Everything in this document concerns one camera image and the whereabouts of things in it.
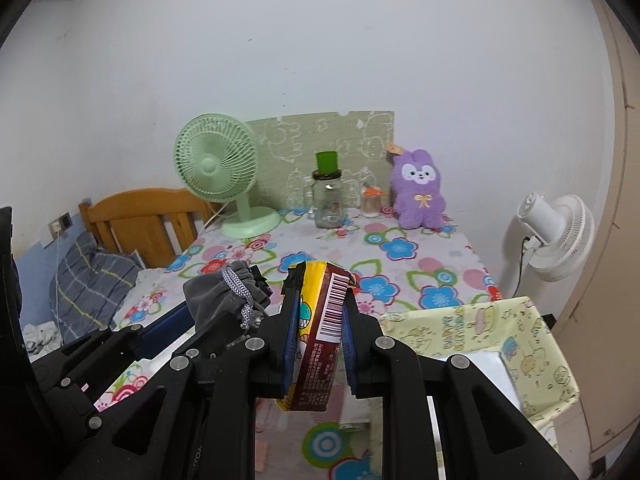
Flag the toothpick jar with orange lid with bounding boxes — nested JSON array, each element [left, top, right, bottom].
[[361, 185, 384, 219]]

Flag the purple plush bunny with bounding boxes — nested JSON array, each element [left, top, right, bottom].
[[386, 143, 447, 231]]

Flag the floral bed sheet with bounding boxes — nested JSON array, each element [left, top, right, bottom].
[[114, 267, 171, 332]]

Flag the white cloth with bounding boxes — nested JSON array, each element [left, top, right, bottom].
[[22, 322, 63, 353]]

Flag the clear glass mug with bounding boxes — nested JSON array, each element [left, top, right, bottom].
[[287, 175, 321, 221]]

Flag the green printed backing board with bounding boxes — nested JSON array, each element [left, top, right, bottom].
[[245, 110, 396, 211]]

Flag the grey plaid pillow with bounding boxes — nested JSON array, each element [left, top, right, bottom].
[[50, 232, 143, 346]]

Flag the yellow printed storage box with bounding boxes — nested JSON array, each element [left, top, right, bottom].
[[378, 296, 581, 428]]

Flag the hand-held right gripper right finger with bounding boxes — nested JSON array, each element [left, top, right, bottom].
[[341, 284, 587, 480]]

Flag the white standing fan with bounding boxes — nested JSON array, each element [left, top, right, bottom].
[[500, 192, 596, 301]]

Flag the yellow brown snack packet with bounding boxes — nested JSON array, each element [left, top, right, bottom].
[[276, 260, 359, 412]]

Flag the floral tablecloth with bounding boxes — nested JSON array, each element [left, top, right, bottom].
[[92, 207, 501, 480]]

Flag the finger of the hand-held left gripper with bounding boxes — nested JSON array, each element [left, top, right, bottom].
[[30, 305, 197, 413], [170, 265, 275, 367]]

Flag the wooden chair back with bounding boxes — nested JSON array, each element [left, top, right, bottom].
[[78, 188, 216, 270]]

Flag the grey drawstring pouch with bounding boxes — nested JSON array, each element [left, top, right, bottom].
[[182, 260, 273, 333]]

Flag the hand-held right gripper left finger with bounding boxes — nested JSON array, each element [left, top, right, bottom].
[[55, 261, 307, 480]]

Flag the beige wooden door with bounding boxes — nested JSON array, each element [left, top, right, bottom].
[[550, 0, 640, 471]]

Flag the glass jar with green lid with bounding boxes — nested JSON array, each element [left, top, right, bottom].
[[311, 150, 347, 229]]

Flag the black fan cable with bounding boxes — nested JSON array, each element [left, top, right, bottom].
[[520, 234, 544, 262]]

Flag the green desk fan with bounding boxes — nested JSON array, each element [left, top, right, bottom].
[[173, 114, 282, 240]]

